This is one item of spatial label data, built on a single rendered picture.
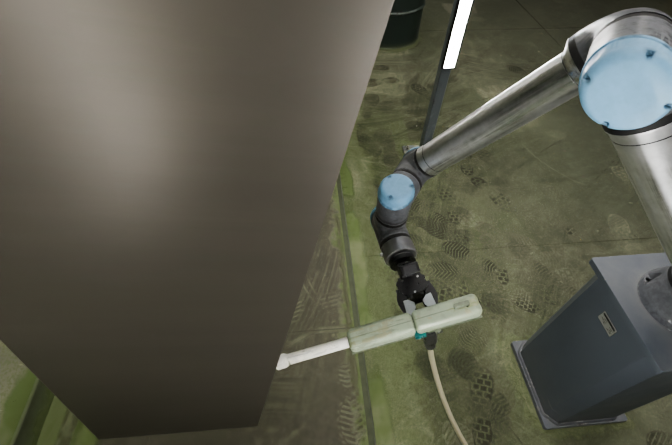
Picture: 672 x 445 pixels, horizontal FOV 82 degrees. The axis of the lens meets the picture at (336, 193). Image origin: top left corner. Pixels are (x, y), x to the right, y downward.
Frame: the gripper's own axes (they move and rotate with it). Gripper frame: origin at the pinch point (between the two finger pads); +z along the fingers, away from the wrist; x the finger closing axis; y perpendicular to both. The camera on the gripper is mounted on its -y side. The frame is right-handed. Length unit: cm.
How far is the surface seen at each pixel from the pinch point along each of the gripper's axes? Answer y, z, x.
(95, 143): -77, 7, 25
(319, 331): 57, -30, 35
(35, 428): 30, -15, 127
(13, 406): 19, -20, 127
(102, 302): -57, 6, 39
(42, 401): 29, -23, 126
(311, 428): 55, 3, 44
